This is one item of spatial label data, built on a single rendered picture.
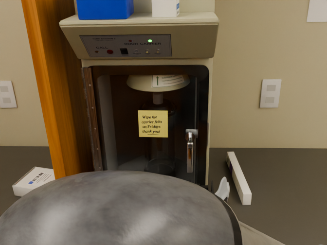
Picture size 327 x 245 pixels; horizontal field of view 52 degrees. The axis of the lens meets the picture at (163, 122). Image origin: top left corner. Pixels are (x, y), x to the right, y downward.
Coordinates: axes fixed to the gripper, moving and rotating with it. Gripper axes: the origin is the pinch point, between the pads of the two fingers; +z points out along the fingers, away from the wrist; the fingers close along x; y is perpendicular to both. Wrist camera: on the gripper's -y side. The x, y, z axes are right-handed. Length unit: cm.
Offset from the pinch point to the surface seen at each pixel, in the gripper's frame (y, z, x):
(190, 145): 5.7, 8.4, 0.9
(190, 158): 1.8, 8.7, 0.9
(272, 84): 5, 58, -30
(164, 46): 30.0, 8.5, 6.8
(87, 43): 31.2, 7.1, 23.3
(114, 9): 38.5, 3.6, 16.1
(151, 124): 9.0, 13.5, 11.1
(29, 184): -16, 21, 53
